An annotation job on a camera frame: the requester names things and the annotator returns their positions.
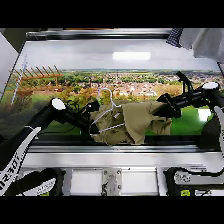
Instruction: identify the grey garment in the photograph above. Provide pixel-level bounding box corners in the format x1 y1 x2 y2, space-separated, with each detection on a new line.
178 27 224 64

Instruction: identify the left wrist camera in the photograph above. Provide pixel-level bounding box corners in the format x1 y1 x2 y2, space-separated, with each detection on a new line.
84 99 101 114

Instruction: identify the khaki shirt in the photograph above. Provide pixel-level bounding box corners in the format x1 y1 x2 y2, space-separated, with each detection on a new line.
89 99 174 146

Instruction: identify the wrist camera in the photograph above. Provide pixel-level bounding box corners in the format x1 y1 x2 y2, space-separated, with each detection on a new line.
84 99 101 114
175 70 195 95

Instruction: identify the checked shirt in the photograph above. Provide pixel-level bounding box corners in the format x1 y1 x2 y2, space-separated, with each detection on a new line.
165 27 185 48

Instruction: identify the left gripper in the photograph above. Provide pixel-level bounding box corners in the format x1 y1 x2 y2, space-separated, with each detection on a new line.
75 112 101 135

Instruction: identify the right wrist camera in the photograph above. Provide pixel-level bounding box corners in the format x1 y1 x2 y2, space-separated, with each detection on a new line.
175 70 195 95

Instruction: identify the silver frame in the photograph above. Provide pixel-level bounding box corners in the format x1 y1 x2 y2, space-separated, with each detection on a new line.
0 28 224 197

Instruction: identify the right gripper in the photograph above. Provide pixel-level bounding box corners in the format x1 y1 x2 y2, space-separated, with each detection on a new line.
156 92 183 120

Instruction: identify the white clothes hanger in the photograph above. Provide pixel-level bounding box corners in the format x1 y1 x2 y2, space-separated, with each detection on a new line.
89 87 127 135

